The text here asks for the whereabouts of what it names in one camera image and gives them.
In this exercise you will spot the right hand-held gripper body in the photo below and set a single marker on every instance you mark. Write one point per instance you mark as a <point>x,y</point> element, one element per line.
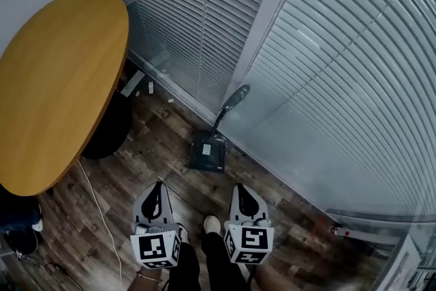
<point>250,243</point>

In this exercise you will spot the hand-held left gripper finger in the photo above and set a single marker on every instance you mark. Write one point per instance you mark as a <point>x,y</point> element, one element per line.
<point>166,206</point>
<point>140,206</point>

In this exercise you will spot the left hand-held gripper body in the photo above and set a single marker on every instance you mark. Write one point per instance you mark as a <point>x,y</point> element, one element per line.
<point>155,247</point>

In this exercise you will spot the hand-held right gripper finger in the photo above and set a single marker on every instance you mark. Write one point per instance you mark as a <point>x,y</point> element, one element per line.
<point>234,206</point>
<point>260,208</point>

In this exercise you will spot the person's left forearm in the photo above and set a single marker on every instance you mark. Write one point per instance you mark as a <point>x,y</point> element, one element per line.
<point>144,283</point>

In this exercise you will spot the person's right forearm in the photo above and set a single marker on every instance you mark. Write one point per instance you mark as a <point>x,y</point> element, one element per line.
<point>276,279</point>

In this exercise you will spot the dark wooden plank floor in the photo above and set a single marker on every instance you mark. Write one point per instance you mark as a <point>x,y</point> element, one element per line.
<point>153,146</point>

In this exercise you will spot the person's right white shoe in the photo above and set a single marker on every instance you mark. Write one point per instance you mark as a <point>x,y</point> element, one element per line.
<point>212,225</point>

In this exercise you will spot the person's right leg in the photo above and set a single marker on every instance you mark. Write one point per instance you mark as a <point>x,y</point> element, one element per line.
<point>221,262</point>

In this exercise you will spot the person's leg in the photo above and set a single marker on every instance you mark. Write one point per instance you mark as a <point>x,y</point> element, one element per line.
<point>185,269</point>
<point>17,211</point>
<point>221,262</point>

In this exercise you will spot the person's left leg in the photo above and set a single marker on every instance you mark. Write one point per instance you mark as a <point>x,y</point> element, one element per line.
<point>185,269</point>

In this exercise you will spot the black round table base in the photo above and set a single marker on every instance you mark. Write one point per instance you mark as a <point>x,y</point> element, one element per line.
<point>109,133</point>

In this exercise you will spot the grey rod with red tip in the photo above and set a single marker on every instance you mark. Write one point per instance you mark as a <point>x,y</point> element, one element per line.
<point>361,235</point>

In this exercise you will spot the white rectangular scrap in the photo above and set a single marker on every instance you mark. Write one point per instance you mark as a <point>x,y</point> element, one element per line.
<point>150,87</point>

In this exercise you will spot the grey flat metal plate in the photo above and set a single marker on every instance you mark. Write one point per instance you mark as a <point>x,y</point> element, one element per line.
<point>133,83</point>

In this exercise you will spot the round yellow wooden table top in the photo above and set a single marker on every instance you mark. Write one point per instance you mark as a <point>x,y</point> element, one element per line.
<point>58,92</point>

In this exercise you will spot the wide grey window blind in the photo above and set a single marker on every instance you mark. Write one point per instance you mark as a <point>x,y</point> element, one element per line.
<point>340,78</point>

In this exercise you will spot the white framed board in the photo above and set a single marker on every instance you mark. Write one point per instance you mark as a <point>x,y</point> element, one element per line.
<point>403,265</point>

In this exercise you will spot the narrow grey window blind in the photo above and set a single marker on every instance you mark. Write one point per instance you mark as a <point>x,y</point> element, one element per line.
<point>184,10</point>

